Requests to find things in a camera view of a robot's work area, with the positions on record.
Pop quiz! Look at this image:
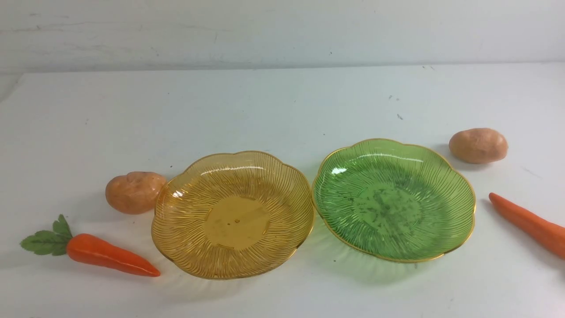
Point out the toy potato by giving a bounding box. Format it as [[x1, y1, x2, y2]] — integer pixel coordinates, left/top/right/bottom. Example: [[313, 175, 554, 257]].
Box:
[[448, 128, 509, 164], [105, 171, 167, 215]]

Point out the toy carrot with leaves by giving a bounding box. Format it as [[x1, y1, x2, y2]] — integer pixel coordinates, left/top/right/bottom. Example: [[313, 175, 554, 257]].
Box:
[[20, 215, 161, 277]]

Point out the amber ribbed plastic plate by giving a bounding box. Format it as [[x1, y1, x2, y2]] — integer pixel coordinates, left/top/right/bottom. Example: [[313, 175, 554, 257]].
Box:
[[151, 151, 316, 280]]

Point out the green ribbed plastic plate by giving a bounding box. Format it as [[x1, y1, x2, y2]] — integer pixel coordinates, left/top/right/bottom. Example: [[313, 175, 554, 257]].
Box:
[[312, 138, 476, 263]]

